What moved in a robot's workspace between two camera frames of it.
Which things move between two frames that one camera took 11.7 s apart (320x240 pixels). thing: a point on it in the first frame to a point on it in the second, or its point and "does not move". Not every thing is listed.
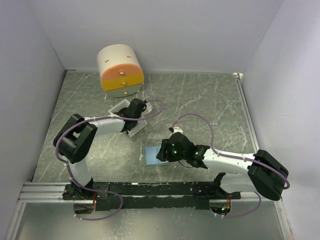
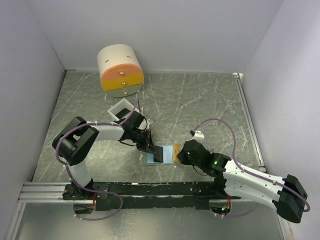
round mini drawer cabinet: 121,72 does not move
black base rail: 148,196 does not move
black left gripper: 124,110 to 148,141
